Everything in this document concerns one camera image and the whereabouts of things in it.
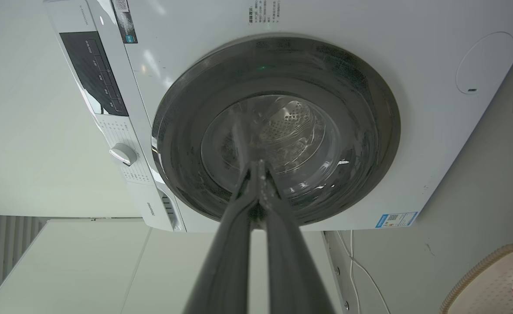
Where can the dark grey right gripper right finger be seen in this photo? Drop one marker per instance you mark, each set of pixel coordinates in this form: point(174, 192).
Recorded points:
point(291, 261)

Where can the white front-load washing machine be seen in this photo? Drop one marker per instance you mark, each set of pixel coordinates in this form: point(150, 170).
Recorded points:
point(369, 30)

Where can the black washing machine display panel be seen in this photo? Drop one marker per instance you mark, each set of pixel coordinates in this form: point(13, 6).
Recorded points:
point(93, 74)

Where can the beige plastic laundry basket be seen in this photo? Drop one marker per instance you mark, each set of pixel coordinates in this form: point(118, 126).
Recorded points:
point(483, 288)

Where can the round white filter cover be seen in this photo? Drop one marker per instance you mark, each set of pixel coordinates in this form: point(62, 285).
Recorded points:
point(485, 63)

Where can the blue energy label sticker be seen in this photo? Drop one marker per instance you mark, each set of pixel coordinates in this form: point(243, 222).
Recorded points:
point(396, 219)

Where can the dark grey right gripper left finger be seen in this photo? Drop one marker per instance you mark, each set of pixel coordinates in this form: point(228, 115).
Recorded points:
point(228, 244)

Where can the white cabinet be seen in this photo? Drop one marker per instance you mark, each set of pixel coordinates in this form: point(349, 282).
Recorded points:
point(86, 270)

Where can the silver washing machine dial knob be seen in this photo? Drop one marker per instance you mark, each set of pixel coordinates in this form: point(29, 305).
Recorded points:
point(123, 154)

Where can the dark sticker on washing machine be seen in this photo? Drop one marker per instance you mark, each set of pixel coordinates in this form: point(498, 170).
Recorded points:
point(125, 22)

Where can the dark round washing machine door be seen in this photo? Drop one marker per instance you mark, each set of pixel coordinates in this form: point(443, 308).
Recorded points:
point(348, 109)

